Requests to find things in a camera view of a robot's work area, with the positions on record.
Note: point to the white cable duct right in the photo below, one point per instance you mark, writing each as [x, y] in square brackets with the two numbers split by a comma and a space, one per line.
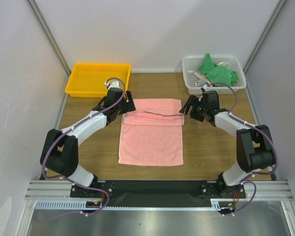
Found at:
[220, 204]

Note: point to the corner aluminium post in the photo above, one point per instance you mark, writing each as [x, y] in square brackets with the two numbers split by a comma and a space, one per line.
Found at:
[48, 34]
[269, 25]

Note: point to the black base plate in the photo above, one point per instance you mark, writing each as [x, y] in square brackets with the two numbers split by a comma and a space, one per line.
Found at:
[167, 193]

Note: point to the pink towel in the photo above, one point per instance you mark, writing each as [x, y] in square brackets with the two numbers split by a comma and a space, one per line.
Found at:
[152, 134]

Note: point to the right corner aluminium post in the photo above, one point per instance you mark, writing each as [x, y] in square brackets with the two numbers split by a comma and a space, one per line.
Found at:
[269, 25]

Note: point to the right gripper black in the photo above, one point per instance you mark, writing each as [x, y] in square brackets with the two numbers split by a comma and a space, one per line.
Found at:
[195, 109]

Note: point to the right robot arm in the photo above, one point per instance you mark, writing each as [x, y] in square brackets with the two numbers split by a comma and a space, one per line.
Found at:
[254, 146]

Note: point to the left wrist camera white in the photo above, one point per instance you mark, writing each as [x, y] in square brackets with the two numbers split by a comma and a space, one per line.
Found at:
[113, 84]

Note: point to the white cable duct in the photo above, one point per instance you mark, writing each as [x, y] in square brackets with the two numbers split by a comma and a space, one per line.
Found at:
[220, 204]
[68, 205]

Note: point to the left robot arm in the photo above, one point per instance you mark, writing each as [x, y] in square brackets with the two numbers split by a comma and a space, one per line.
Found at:
[61, 148]

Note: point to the left corner aluminium post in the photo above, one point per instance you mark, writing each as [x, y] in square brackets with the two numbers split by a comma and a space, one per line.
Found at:
[48, 34]

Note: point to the aluminium frame rail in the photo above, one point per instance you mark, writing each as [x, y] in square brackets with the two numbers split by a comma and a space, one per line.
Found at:
[261, 190]

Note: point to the white plastic basket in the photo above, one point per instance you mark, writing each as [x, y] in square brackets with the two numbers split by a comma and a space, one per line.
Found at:
[190, 64]

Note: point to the green towel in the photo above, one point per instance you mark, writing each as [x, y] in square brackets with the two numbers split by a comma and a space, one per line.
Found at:
[207, 57]

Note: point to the white patterned towel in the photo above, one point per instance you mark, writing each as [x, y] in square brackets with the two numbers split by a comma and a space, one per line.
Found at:
[215, 74]

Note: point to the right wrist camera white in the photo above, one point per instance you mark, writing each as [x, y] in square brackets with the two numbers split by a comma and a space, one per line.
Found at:
[205, 88]

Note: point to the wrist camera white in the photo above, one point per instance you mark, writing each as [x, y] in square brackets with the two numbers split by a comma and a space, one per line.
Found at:
[205, 88]
[113, 84]

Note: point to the yellow plastic tray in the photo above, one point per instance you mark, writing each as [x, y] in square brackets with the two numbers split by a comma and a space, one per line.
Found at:
[88, 79]

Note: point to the white cable duct left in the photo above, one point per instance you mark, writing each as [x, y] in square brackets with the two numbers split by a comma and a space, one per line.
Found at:
[68, 205]

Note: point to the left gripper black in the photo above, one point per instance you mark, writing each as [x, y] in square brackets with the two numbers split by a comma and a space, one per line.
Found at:
[128, 106]

